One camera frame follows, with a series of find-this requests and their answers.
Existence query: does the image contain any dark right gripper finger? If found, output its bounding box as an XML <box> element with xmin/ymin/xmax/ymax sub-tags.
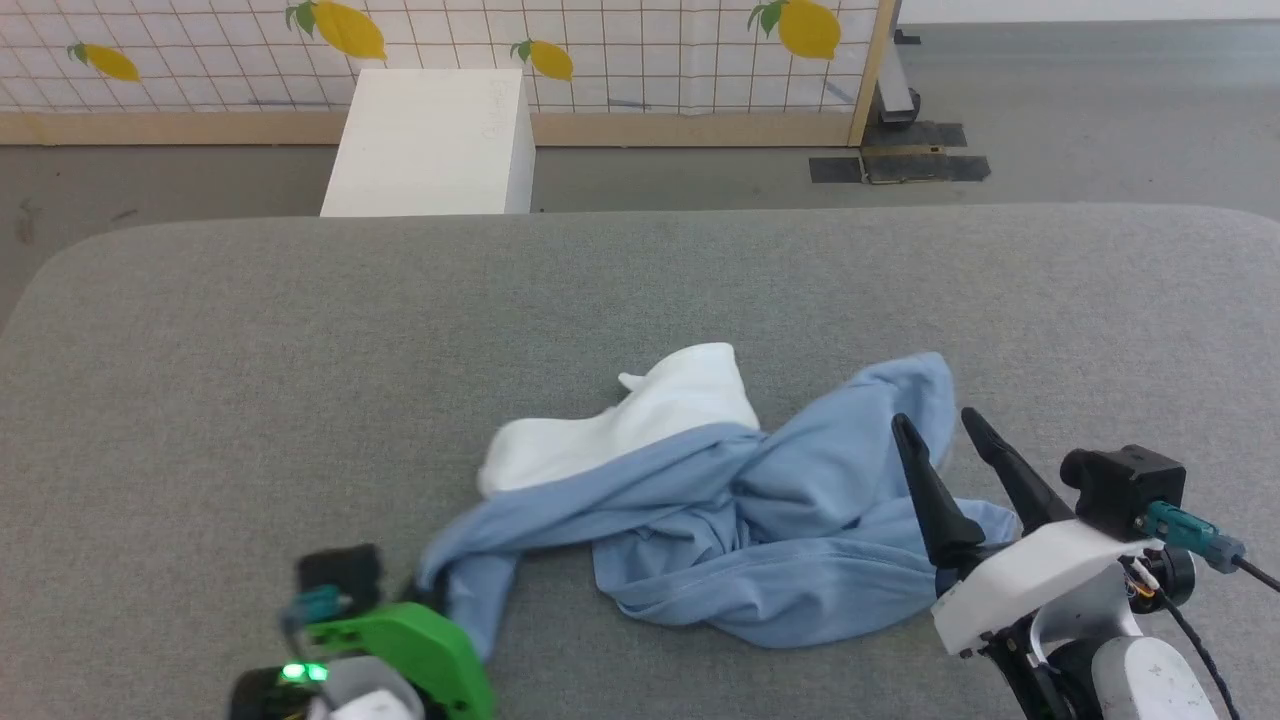
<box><xmin>960</xmin><ymin>406</ymin><xmax>1078</xmax><ymax>538</ymax></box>
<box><xmin>890</xmin><ymin>412</ymin><xmax>988</xmax><ymax>575</ymax></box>

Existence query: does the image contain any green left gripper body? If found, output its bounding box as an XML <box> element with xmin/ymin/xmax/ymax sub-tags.
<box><xmin>298</xmin><ymin>601</ymin><xmax>497</xmax><ymax>720</ymax></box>

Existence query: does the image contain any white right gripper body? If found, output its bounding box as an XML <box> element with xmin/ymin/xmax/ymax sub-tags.
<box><xmin>931</xmin><ymin>519</ymin><xmax>1167</xmax><ymax>658</ymax></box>

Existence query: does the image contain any blue and white t-shirt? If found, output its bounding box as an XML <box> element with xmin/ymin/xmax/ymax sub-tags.
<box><xmin>415</xmin><ymin>342</ymin><xmax>1023</xmax><ymax>651</ymax></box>

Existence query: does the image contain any grey fabric sofa seat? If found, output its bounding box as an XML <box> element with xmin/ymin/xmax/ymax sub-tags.
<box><xmin>0</xmin><ymin>204</ymin><xmax>1280</xmax><ymax>720</ymax></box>

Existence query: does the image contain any white rectangular box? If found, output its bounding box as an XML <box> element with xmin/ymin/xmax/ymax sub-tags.
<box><xmin>319</xmin><ymin>68</ymin><xmax>537</xmax><ymax>218</ymax></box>

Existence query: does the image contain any teal left camera connector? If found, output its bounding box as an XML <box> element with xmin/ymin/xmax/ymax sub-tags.
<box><xmin>283</xmin><ymin>587</ymin><xmax>348</xmax><ymax>629</ymax></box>

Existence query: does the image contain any teal camera connector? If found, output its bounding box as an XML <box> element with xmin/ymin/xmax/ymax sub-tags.
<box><xmin>1144</xmin><ymin>500</ymin><xmax>1247</xmax><ymax>574</ymax></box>
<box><xmin>283</xmin><ymin>587</ymin><xmax>348</xmax><ymax>629</ymax></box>

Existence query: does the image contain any teal right camera connector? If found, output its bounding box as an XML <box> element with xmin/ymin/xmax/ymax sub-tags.
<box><xmin>1144</xmin><ymin>500</ymin><xmax>1247</xmax><ymax>574</ymax></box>

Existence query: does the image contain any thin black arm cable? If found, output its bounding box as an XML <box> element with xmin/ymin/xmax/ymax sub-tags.
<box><xmin>1163</xmin><ymin>590</ymin><xmax>1243</xmax><ymax>720</ymax></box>

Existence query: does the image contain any black tape floor bracket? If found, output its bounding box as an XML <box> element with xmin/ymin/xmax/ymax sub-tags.
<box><xmin>808</xmin><ymin>151</ymin><xmax>992</xmax><ymax>187</ymax></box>

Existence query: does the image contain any grey metal post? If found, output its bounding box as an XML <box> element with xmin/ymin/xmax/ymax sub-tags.
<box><xmin>874</xmin><ymin>0</ymin><xmax>923</xmax><ymax>127</ymax></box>

